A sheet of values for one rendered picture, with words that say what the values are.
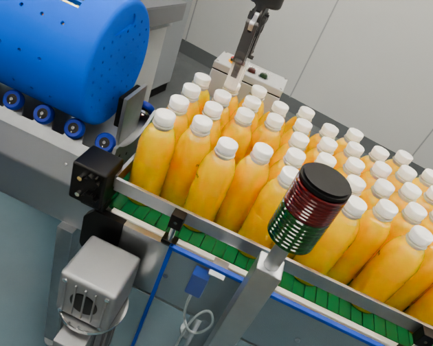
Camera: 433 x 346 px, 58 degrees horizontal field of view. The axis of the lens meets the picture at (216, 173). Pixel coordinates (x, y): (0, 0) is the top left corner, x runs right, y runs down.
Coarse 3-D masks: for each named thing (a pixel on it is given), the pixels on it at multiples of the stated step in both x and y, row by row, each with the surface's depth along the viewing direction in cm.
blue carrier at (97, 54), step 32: (0, 0) 72; (32, 0) 72; (96, 0) 74; (128, 0) 76; (0, 32) 73; (32, 32) 72; (64, 32) 71; (96, 32) 71; (128, 32) 81; (0, 64) 77; (32, 64) 74; (64, 64) 72; (96, 64) 74; (128, 64) 89; (32, 96) 83; (64, 96) 77; (96, 96) 81
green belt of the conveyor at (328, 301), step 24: (144, 216) 80; (168, 216) 82; (192, 240) 80; (216, 240) 82; (240, 264) 79; (288, 288) 78; (312, 288) 80; (336, 312) 77; (360, 312) 79; (384, 336) 77; (408, 336) 79
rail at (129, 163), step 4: (132, 156) 81; (128, 160) 80; (132, 160) 80; (124, 164) 78; (128, 164) 79; (132, 164) 81; (124, 168) 77; (128, 168) 79; (120, 172) 76; (124, 172) 78; (128, 172) 81; (116, 176) 75; (120, 176) 77; (124, 176) 80
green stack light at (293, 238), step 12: (276, 216) 47; (288, 216) 45; (276, 228) 47; (288, 228) 46; (300, 228) 45; (312, 228) 45; (324, 228) 45; (276, 240) 47; (288, 240) 46; (300, 240) 46; (312, 240) 46; (288, 252) 47; (300, 252) 47
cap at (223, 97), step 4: (216, 92) 86; (220, 92) 87; (224, 92) 88; (228, 92) 88; (216, 96) 86; (220, 96) 86; (224, 96) 86; (228, 96) 87; (216, 100) 86; (220, 100) 86; (224, 100) 86; (228, 100) 87; (224, 104) 87
